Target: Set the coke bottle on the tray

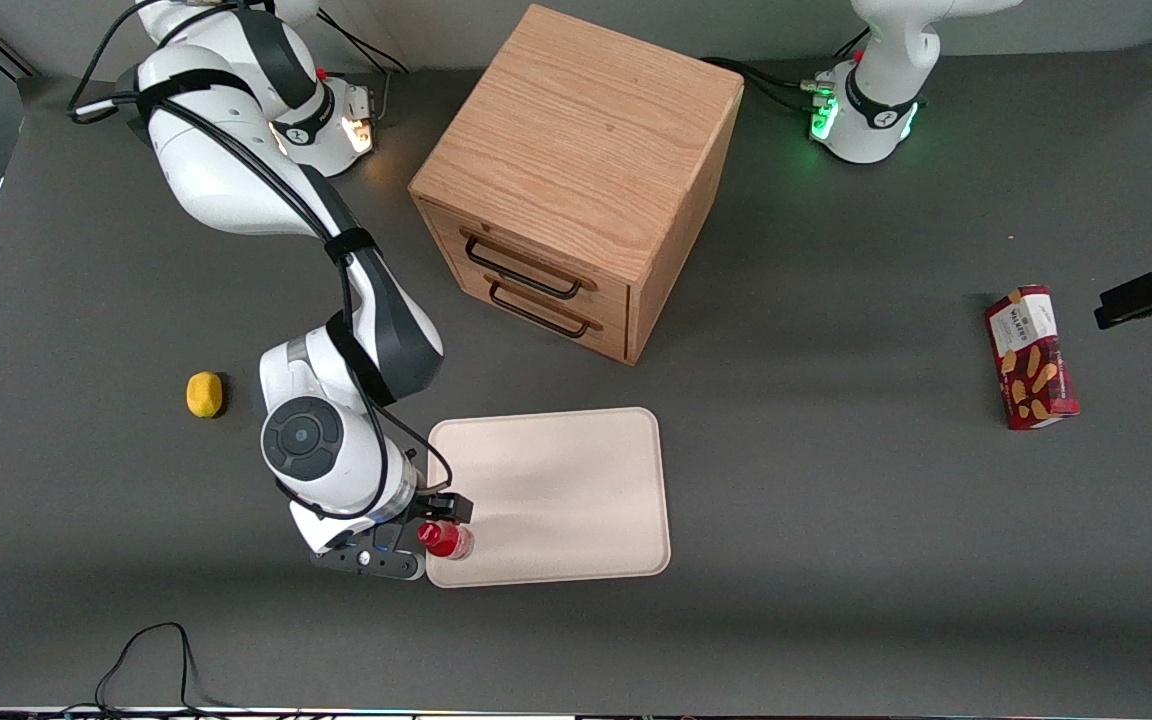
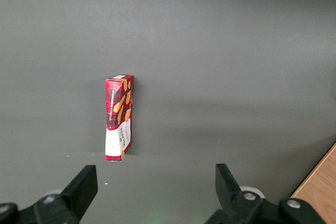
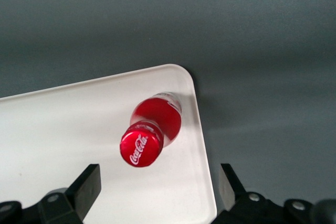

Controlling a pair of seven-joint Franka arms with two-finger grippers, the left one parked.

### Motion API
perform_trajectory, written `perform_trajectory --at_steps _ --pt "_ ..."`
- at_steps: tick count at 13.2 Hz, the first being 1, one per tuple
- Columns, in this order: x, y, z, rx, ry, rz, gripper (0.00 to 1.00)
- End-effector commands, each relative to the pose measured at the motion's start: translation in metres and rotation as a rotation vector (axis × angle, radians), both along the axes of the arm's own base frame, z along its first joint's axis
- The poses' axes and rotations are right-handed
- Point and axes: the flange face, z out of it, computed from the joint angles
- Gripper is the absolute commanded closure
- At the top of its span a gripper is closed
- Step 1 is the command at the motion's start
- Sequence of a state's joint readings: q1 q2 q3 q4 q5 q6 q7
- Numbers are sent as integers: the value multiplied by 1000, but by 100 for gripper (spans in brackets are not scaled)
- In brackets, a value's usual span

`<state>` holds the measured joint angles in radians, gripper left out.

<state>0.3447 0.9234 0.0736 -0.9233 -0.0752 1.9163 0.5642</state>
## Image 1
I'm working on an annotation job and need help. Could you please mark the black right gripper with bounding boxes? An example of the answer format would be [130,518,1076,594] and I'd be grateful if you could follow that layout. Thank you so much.
[365,484,475,553]

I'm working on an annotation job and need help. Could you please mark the red coke bottle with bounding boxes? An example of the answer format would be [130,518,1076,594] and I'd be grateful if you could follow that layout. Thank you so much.
[416,520,476,562]

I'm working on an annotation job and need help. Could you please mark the beige plastic tray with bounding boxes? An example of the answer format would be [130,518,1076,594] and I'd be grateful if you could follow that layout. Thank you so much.
[425,406,672,589]

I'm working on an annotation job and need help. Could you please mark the red shortbread cookie box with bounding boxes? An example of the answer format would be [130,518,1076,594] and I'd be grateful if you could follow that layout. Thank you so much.
[984,284,1081,432]

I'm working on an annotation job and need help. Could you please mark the wooden drawer front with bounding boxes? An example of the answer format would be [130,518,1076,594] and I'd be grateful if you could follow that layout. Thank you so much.
[423,200,633,326]
[436,262,631,363]

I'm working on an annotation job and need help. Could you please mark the yellow lemon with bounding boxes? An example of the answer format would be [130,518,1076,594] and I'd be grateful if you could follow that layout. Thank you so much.
[185,371,226,420]

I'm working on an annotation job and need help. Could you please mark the wooden drawer cabinet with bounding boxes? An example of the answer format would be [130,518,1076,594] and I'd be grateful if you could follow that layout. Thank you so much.
[408,4,746,367]

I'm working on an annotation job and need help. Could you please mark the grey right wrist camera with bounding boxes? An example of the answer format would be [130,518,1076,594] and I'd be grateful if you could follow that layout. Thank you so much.
[310,538,428,583]

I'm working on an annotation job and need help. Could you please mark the black metal drawer handle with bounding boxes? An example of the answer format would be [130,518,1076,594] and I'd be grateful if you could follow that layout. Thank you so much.
[487,282,593,339]
[463,235,586,301]

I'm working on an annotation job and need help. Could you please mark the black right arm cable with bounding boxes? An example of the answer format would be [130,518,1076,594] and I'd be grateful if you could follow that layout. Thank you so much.
[69,0,454,521]

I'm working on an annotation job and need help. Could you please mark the thin black looped cable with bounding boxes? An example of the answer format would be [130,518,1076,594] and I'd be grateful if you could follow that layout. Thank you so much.
[93,622,238,718]

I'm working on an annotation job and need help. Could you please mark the black left arm base cables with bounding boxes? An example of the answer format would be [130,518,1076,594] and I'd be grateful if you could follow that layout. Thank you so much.
[700,28,873,117]

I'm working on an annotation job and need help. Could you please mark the black arm base cables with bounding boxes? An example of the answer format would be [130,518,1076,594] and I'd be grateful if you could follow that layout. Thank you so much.
[314,15,413,127]
[700,28,873,117]

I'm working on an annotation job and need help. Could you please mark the black right arm base cables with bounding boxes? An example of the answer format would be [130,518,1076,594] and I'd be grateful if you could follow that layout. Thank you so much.
[314,15,413,127]

